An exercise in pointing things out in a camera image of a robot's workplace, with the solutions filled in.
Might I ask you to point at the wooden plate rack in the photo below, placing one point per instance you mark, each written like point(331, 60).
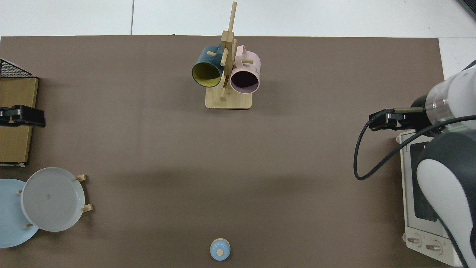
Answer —
point(82, 178)

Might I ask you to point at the pale toaster oven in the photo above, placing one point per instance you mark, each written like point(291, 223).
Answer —
point(406, 186)

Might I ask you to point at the wooden cup stand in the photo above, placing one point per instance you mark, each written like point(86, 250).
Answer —
point(228, 102)

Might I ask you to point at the grey plate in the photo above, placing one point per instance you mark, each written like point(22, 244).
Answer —
point(52, 201)

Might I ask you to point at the brown table cloth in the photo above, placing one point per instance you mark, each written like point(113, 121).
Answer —
point(148, 149)

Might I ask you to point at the small blue round thing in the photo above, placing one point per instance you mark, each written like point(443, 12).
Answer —
point(220, 247)

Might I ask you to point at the dark grey panel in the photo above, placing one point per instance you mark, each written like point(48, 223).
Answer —
point(470, 5)

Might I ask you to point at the pink mug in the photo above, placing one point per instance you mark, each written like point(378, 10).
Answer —
point(244, 82)

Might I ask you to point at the dark teal mug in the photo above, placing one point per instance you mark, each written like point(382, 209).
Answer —
point(202, 57)

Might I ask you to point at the light blue plate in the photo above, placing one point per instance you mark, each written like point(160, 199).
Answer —
point(11, 216)

